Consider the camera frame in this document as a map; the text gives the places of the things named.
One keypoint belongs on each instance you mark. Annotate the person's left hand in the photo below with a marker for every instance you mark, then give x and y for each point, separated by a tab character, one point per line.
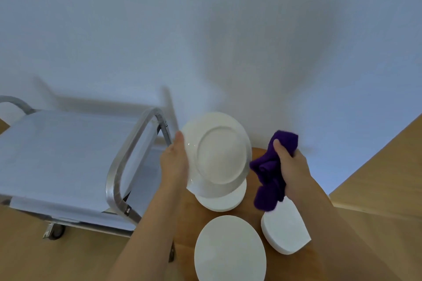
174	165

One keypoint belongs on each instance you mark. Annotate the person's right hand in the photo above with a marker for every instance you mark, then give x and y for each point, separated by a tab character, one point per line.
295	172

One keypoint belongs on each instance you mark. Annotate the purple cleaning cloth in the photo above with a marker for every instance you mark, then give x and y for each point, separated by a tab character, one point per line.
268	172

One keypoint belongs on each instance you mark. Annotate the white round dinner plate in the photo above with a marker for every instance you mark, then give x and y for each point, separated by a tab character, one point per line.
230	251
221	155

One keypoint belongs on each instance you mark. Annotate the stack of white rectangular plates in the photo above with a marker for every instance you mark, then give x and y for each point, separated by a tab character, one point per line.
283	228

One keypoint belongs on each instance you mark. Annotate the stack of white round plates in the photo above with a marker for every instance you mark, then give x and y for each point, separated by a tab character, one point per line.
227	203

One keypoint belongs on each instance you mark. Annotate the steel three-tier cart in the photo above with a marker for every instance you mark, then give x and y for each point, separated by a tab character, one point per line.
49	155

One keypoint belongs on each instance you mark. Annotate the person's right forearm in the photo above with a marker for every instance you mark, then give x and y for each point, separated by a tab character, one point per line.
343	244

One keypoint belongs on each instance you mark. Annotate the person's left forearm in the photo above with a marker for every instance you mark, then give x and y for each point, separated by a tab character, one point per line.
148	241

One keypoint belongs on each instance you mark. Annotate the round wooden side table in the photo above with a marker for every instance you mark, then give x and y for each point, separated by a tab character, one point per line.
188	224

